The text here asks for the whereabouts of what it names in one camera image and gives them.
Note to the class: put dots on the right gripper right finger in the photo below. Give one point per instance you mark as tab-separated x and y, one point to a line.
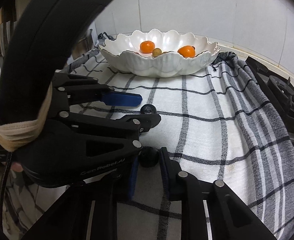
209	210

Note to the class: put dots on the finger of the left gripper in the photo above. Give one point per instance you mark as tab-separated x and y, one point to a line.
79	123
82	89

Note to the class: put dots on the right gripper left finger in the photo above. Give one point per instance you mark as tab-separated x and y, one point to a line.
88	210

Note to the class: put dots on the dark blueberry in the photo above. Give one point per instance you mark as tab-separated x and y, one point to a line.
148	109
149	157

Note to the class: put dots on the tan longan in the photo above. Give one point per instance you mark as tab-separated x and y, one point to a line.
156	52

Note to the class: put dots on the orange mandarin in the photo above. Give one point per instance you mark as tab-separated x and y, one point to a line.
147	47
187	51

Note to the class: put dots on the person left hand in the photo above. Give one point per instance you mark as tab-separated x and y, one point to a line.
16	167

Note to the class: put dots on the white scalloped fruit bowl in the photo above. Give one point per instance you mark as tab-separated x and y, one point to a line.
124	54

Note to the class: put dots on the checkered grey white cloth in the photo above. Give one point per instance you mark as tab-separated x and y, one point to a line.
217	124

